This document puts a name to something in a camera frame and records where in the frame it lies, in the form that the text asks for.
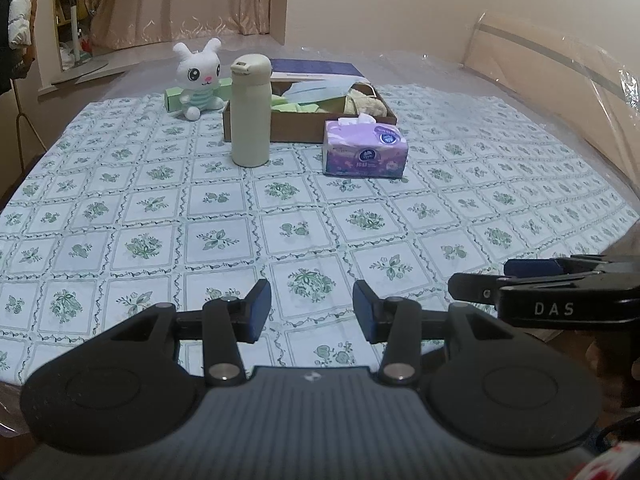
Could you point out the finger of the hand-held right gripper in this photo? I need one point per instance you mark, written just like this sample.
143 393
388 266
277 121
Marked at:
540 266
475 287

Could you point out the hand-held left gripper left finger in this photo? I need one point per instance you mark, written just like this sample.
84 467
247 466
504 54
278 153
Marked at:
257 310

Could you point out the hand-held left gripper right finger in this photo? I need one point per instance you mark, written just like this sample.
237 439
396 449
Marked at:
367 310

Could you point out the brown cardboard box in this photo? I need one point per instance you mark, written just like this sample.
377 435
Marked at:
295 130

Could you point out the cream cloth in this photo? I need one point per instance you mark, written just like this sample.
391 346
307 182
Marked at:
367 105

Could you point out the light green cloth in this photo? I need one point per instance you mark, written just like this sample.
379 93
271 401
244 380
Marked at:
290 106

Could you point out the light blue face mask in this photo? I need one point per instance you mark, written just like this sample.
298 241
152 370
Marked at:
320 91

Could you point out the green floral tablecloth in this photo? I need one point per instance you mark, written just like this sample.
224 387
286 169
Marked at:
150 210

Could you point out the purple tissue pack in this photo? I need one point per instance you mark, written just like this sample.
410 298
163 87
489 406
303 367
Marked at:
365 152

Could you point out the red patterned clothing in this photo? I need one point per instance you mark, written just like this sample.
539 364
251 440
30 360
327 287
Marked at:
612 462

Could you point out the plastic wrapped headboard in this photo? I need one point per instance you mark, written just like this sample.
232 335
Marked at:
575 95

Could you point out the cream thermos bottle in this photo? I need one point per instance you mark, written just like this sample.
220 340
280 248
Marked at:
250 115

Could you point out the small green box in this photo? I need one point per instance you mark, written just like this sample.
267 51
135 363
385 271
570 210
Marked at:
172 98

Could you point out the white plush rabbit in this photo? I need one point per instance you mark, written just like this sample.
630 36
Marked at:
197 72

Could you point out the blue and white flat box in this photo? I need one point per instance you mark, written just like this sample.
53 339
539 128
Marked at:
310 66

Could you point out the thin metal rack leg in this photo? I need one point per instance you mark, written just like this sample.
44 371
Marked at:
22 125

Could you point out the beige curtain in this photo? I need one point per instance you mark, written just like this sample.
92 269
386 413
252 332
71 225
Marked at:
175 0

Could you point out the white puffer jacket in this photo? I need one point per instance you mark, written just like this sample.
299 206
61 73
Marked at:
21 5

